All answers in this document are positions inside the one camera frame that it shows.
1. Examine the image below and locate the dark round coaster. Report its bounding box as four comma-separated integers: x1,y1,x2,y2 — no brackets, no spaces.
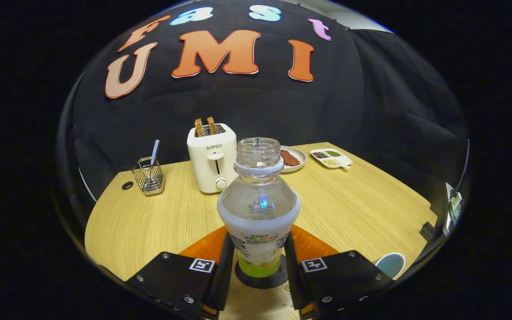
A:
235,256,288,289

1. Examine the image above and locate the white cup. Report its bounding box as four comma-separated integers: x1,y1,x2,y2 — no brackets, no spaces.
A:
375,252,406,280

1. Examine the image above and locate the white divided bean dish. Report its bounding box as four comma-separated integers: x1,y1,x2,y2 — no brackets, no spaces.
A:
310,148,353,170

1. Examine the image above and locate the striped straw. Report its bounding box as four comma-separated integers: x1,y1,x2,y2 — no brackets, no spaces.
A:
148,140,160,178

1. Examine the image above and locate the white oval plate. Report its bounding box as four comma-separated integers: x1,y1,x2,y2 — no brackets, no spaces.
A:
279,145,307,174

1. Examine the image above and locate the clear plastic juice bottle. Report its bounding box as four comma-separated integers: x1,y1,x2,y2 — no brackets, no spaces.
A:
217,137,301,278

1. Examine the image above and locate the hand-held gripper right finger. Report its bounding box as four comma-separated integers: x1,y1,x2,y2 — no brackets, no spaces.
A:
283,224,393,320

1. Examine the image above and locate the red dried meat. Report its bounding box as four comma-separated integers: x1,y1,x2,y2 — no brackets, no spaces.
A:
280,150,301,167

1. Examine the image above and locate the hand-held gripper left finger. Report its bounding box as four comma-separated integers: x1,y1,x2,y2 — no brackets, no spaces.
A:
125,226,236,320

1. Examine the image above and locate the wire mesh utensil holder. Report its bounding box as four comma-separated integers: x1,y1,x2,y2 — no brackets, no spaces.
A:
132,156,165,196

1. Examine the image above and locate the white toaster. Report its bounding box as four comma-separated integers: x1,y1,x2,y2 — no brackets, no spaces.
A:
187,123,238,194

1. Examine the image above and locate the black backdrop cloth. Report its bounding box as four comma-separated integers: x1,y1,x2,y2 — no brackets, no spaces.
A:
56,0,470,232

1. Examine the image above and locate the wooden table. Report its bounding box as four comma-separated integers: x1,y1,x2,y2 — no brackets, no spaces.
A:
84,142,438,320

